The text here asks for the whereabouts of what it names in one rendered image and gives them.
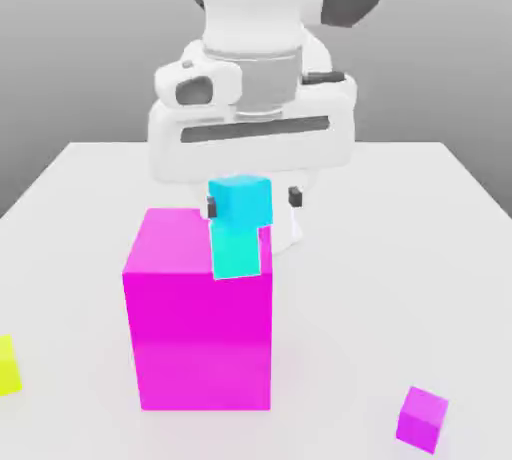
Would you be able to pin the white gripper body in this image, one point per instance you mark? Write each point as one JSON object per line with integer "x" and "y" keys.
{"x": 256, "y": 154}

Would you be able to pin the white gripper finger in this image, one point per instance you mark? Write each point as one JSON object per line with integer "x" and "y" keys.
{"x": 211, "y": 208}
{"x": 294, "y": 196}

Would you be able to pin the small cyan cube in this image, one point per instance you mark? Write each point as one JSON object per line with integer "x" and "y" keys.
{"x": 242, "y": 200}

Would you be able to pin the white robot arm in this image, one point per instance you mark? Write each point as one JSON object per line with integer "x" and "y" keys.
{"x": 252, "y": 8}

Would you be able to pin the small turquoise cube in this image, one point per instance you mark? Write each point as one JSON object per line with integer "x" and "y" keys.
{"x": 235, "y": 252}

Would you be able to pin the small yellow cube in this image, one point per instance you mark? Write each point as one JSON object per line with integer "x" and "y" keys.
{"x": 8, "y": 368}

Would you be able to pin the small purple cube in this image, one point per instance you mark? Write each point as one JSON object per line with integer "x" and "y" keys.
{"x": 422, "y": 422}

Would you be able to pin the large magenta box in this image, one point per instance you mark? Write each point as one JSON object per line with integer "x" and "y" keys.
{"x": 200, "y": 332}

